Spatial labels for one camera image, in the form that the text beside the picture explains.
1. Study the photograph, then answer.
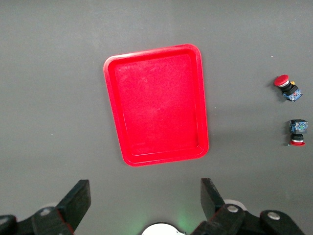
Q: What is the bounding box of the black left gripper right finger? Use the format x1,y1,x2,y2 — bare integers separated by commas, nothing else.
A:
190,178,306,235

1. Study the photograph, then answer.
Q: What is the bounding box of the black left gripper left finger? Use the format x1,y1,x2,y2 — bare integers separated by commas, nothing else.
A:
0,179,92,235

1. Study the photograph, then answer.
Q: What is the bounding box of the small switch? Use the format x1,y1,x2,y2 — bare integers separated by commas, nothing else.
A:
288,118,309,147

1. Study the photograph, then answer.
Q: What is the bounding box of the red mushroom push button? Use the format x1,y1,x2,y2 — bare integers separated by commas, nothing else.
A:
273,74,304,103

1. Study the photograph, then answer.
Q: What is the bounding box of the red plastic tray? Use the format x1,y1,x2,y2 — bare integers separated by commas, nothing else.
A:
103,43,210,167

